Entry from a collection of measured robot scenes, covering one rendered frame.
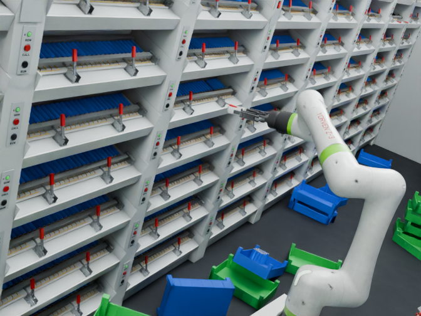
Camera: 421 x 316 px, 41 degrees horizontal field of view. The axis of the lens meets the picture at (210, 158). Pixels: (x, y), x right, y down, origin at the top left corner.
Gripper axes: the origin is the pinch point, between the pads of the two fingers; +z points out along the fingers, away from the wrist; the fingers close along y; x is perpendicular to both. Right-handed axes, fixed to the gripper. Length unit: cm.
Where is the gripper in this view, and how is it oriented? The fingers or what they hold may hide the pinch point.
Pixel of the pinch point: (236, 110)
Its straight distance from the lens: 246.2
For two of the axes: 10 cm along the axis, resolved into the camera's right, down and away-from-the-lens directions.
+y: 5.1, -2.0, 8.4
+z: -8.5, -2.5, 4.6
